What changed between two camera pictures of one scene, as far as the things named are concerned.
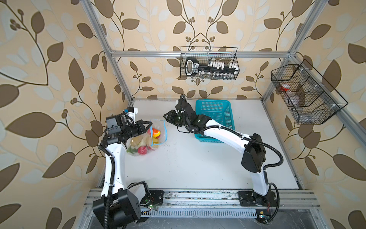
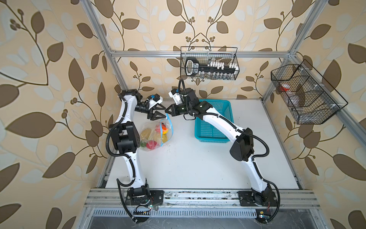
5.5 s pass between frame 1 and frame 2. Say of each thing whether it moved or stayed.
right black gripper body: moved
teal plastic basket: stayed
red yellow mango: moved
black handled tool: stayed
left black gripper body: moved
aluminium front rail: stayed
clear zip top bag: moved
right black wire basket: stayed
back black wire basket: stayed
